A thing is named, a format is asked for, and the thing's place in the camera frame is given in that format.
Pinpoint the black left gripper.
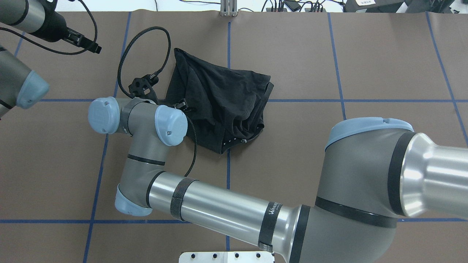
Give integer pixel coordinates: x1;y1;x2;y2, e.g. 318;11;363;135
44;13;102;54

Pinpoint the black graphic t-shirt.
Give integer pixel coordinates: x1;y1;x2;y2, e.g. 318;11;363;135
166;48;274;154

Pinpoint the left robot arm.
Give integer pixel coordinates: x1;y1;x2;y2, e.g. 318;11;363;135
0;0;102;117

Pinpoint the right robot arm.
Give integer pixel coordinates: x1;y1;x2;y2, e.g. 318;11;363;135
87;100;467;263

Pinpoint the aluminium frame post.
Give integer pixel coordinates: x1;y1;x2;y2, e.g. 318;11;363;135
220;0;238;17

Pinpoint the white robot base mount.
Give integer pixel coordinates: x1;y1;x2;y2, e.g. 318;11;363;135
178;251;275;263

